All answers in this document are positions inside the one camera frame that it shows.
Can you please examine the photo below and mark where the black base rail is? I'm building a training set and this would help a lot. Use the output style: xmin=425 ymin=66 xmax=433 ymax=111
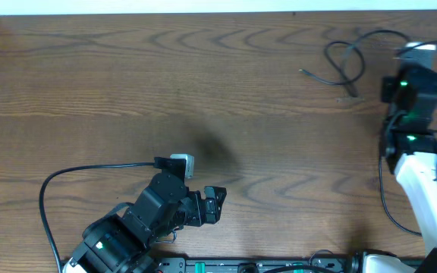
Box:
xmin=152 ymin=255 xmax=351 ymax=273

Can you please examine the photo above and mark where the right camera cable black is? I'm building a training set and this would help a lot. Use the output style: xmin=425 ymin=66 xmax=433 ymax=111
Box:
xmin=395 ymin=40 xmax=437 ymax=57

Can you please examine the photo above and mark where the short black USB cable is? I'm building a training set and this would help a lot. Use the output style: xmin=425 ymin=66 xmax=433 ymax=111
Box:
xmin=378 ymin=155 xmax=423 ymax=237

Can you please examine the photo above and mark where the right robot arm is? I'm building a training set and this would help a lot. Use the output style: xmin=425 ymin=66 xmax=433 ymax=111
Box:
xmin=379 ymin=64 xmax=437 ymax=272

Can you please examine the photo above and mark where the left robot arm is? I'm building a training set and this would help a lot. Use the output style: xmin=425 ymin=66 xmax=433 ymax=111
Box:
xmin=63 ymin=171 xmax=227 ymax=272

